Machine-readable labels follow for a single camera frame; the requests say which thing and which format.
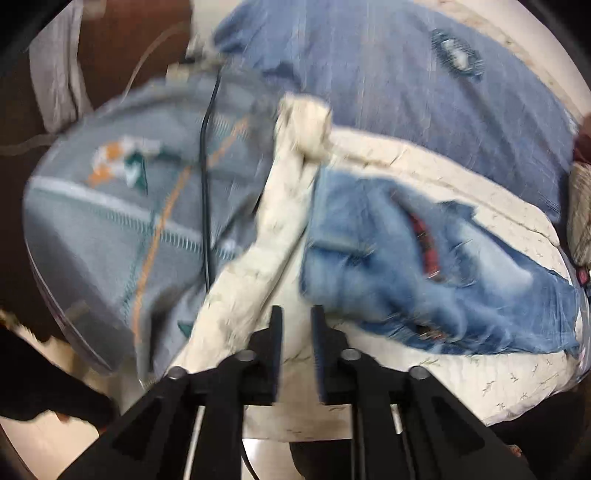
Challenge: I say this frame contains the brown wooden headboard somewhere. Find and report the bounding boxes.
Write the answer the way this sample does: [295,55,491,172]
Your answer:
[0,0,195,149]

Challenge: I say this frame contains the black cable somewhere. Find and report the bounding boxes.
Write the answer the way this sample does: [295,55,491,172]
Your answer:
[197,64,226,292]

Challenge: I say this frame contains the cream leaf-print quilt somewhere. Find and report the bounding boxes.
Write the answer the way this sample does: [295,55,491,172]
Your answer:
[176,94,590,442]

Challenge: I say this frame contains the blue plaid pillow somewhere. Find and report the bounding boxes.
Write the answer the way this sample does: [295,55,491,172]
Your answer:
[213,1,576,223]

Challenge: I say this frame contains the blue denim jeans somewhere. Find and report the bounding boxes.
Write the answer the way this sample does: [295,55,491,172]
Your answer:
[301,168,579,355]

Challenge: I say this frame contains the grey cloth on headboard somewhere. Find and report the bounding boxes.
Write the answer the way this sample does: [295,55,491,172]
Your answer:
[28,1,92,134]

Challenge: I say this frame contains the grey patterned blanket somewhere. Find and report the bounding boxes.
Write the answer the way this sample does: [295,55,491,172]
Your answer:
[23,67,281,381]

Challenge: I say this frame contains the white charger plug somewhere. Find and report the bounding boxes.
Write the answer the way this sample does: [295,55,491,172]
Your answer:
[165,43,223,83]

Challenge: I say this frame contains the beige striped cushion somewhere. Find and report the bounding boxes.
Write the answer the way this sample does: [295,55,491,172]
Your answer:
[567,162,591,268]

